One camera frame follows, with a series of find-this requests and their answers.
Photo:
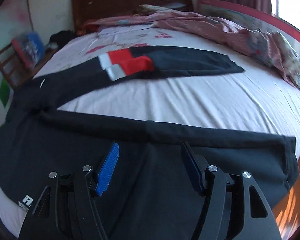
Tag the pink patterned quilt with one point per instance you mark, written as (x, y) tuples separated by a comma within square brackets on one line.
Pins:
[(269, 48)]

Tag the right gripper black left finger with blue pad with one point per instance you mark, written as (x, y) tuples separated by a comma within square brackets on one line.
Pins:
[(66, 208)]

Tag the black pants red white patches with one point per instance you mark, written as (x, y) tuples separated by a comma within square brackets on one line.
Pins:
[(150, 195)]

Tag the white floral bed sheet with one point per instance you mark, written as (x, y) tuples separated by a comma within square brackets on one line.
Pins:
[(255, 100)]

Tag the pink bed guard rail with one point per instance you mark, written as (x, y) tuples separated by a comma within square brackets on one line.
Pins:
[(250, 18)]

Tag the dark wooden headboard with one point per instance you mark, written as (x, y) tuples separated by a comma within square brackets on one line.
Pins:
[(130, 2)]

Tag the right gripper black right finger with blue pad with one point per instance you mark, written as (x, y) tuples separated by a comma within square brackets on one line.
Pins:
[(234, 206)]

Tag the black clothes pile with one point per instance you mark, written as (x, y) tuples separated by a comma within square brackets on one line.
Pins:
[(62, 38)]

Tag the plastic bag of clothes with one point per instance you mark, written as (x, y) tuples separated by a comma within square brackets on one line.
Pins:
[(29, 47)]

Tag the wooden chair beside bed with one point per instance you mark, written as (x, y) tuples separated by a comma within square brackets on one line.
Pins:
[(14, 71)]

